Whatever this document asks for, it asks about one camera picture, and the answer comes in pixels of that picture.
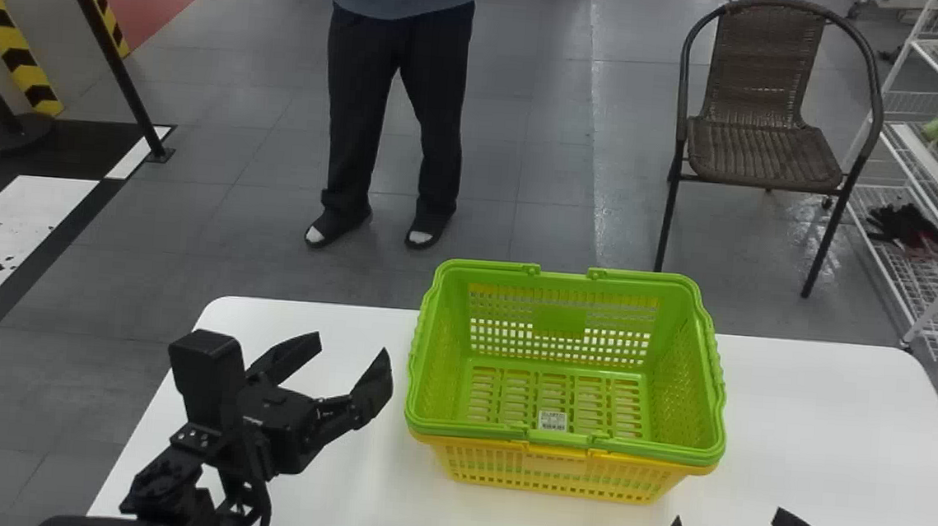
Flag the black gloves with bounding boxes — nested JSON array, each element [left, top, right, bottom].
[[861, 199, 938, 257]]

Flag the yellow basket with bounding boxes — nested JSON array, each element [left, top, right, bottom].
[[405, 427, 718, 511]]

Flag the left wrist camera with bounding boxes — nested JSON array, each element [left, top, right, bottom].
[[163, 328, 251, 431]]

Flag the person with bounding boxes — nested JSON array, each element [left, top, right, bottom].
[[301, 0, 478, 261]]

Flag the green basket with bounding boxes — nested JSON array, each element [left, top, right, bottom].
[[401, 254, 739, 469]]

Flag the brown wicker chair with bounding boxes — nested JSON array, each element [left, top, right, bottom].
[[651, 0, 894, 305]]

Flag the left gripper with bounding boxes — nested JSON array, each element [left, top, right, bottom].
[[231, 326, 398, 484]]

